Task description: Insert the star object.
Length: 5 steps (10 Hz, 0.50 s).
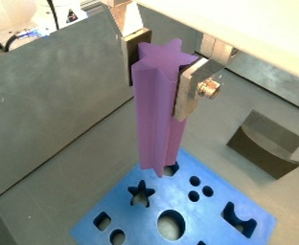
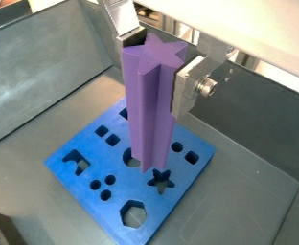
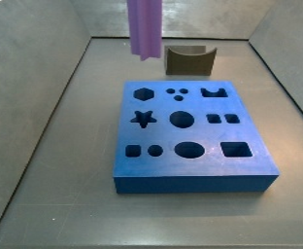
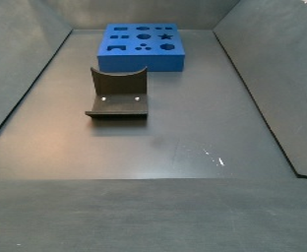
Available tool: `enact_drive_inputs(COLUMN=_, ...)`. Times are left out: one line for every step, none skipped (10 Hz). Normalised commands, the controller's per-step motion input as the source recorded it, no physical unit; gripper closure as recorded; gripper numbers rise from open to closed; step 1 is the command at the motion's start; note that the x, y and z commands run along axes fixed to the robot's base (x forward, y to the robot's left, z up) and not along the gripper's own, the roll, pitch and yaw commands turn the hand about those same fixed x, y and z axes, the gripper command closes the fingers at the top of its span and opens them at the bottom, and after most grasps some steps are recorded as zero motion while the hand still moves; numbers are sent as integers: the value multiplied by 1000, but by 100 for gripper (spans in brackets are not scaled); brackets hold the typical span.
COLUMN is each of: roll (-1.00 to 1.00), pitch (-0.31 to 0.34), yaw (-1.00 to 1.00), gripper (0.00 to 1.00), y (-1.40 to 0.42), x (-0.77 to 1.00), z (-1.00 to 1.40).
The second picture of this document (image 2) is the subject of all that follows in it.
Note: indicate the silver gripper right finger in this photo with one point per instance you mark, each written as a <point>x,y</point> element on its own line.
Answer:
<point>193,79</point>

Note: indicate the purple star-shaped prism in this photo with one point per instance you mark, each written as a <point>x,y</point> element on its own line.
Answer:
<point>150,65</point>

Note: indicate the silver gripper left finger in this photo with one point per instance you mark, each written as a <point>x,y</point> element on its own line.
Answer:
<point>121,16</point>

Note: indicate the blue shape-sorting board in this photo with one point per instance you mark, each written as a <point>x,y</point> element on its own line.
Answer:
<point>127,200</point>

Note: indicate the grey metal tray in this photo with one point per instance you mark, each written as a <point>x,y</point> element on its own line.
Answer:
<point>61,79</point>

